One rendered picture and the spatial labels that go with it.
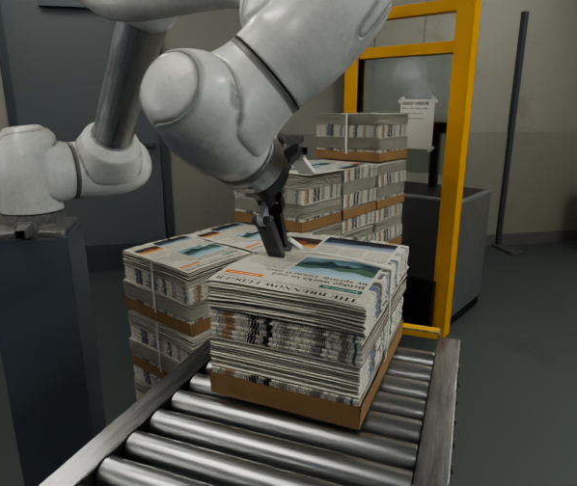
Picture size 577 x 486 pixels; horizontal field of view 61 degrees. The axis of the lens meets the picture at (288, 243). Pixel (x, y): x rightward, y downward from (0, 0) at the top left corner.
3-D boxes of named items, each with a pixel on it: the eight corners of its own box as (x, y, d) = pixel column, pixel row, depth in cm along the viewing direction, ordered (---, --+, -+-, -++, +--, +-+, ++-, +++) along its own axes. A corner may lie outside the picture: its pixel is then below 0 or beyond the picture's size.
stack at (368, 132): (311, 342, 282) (315, 112, 247) (340, 325, 304) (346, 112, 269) (369, 364, 258) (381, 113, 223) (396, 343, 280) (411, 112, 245)
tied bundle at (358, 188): (277, 210, 238) (277, 163, 231) (313, 202, 259) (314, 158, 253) (343, 222, 214) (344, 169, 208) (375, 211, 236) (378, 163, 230)
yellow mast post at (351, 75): (338, 307, 333) (346, 13, 283) (344, 302, 340) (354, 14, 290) (348, 310, 327) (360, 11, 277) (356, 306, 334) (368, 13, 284)
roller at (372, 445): (164, 419, 91) (178, 407, 96) (421, 486, 75) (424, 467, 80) (163, 395, 90) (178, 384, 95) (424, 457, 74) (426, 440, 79)
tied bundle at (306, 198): (233, 221, 215) (232, 169, 209) (276, 210, 237) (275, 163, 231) (301, 234, 192) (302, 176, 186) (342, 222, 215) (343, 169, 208)
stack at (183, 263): (137, 445, 196) (118, 248, 174) (312, 342, 282) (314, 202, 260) (201, 493, 172) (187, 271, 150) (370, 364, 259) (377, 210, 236)
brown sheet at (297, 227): (233, 220, 215) (233, 210, 214) (275, 209, 237) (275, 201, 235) (302, 233, 192) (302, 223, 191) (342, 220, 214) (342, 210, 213)
